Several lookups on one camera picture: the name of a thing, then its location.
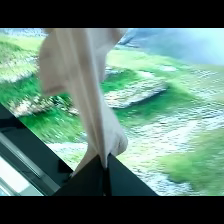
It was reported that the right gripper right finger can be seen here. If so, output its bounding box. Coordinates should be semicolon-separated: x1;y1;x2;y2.
105;153;158;197

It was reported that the beige garment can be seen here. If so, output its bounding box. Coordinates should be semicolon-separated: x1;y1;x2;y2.
38;28;129;178

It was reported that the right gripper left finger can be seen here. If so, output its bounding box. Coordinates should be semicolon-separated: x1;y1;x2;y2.
53;154;107;197

